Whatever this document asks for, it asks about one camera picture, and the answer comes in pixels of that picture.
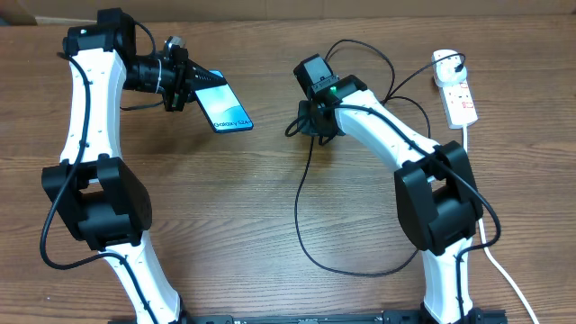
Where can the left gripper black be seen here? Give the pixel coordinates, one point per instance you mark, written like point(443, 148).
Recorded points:
point(184, 73)

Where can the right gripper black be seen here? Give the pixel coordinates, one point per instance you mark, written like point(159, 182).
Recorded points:
point(309, 128)

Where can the blue-screen Samsung smartphone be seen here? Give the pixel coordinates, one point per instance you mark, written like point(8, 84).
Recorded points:
point(223, 110)

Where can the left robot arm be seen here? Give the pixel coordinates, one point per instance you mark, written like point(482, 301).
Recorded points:
point(97, 196)

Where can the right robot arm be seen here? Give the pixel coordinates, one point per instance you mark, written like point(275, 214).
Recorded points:
point(437, 200)

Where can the white charger plug adapter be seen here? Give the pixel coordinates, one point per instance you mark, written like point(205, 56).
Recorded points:
point(449, 68)

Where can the white power strip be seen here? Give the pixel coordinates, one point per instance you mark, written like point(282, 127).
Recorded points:
point(459, 106)

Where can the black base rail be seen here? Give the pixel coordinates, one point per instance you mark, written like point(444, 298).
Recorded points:
point(475, 316)

